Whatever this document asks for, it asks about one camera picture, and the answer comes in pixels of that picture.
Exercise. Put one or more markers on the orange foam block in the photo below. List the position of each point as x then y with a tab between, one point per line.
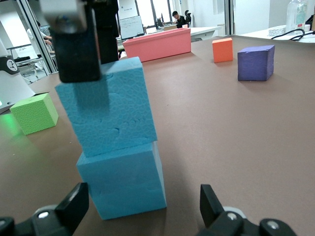
222	50

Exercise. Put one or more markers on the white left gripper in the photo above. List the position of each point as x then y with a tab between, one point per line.
64	12

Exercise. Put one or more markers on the whiteboard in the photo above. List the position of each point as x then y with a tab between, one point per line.
131	28

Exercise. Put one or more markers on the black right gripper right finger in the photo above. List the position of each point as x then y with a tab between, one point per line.
210	209

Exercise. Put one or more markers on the person in white shirt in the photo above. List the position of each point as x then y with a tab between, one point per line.
43	37

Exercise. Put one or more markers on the brown table cover sheet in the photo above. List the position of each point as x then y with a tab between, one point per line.
221	147

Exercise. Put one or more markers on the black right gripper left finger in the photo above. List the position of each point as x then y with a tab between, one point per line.
73	209

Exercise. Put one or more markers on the green foam block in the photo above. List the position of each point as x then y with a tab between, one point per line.
34	115

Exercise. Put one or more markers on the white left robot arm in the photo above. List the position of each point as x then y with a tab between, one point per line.
12	81

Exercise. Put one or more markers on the clear plastic bottle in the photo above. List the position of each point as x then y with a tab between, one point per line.
296	17

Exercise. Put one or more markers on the light blue foam block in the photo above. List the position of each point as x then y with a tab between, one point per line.
118	110
123	182

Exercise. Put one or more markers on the pink plastic bin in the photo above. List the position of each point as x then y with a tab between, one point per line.
157	45

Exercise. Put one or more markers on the black office chair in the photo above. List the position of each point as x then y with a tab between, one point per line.
188	16

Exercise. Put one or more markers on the seated person in black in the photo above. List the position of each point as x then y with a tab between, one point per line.
179	19

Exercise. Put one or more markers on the purple foam block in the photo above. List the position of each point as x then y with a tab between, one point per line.
253	64

